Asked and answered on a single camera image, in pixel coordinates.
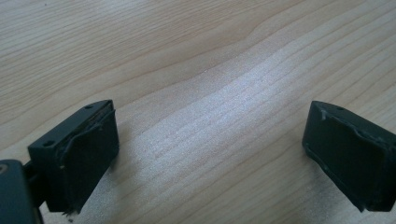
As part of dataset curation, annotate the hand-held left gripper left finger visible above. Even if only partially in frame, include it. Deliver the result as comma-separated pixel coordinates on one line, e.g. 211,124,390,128
27,99,120,215

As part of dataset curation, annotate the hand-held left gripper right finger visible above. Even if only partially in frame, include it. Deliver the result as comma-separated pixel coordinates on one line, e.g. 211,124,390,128
302,100,396,213

